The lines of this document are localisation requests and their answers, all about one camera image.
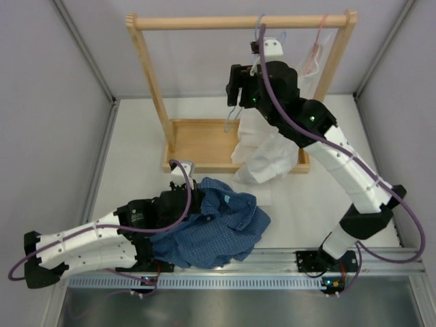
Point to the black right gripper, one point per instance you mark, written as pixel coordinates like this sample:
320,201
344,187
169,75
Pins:
241,78

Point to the white shirt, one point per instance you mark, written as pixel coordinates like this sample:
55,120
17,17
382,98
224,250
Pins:
262,151

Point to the aluminium frame post left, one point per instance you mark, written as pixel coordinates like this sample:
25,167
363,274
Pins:
68,21

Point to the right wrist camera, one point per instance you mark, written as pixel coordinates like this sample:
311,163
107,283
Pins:
273,50

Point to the aluminium frame post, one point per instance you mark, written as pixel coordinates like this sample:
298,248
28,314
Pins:
68,21
399,21

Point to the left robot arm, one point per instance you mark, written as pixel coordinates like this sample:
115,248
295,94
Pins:
121,240

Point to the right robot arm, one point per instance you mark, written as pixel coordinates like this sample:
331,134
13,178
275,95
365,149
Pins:
309,124

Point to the wooden clothes rack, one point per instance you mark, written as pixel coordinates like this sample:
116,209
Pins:
203,141

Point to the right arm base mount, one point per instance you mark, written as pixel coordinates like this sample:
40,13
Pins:
318,262

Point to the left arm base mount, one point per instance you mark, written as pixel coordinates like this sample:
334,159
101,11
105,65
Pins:
150,276

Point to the grey slotted cable duct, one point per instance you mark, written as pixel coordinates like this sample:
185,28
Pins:
205,282

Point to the blue wire hanger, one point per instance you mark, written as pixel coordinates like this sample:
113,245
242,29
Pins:
229,123

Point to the aluminium frame post right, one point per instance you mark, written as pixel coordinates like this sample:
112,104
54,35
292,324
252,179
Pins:
399,21

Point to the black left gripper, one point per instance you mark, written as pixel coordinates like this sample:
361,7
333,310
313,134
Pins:
198,197

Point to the pink wire hanger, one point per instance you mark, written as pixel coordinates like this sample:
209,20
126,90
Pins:
315,47

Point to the blue checked shirt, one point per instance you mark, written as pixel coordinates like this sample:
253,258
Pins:
227,228

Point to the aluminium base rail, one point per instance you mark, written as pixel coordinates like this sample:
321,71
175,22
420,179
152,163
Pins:
284,262

